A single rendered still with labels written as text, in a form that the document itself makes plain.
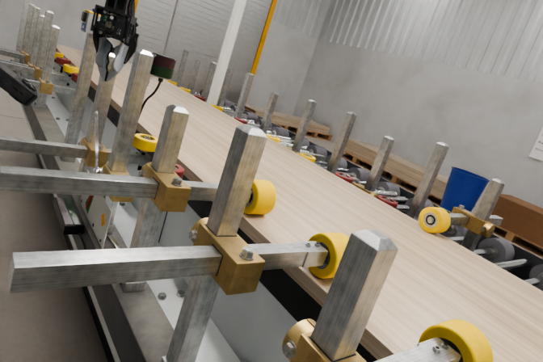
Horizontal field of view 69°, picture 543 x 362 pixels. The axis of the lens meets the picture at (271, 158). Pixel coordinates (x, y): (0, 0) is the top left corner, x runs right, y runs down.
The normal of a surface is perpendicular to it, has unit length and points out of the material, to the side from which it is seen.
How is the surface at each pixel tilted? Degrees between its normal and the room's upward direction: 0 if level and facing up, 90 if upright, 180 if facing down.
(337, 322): 90
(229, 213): 90
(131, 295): 0
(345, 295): 90
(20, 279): 90
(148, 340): 0
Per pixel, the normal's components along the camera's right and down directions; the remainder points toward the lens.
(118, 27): 0.15, 0.26
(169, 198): 0.57, 0.36
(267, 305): -0.77, -0.11
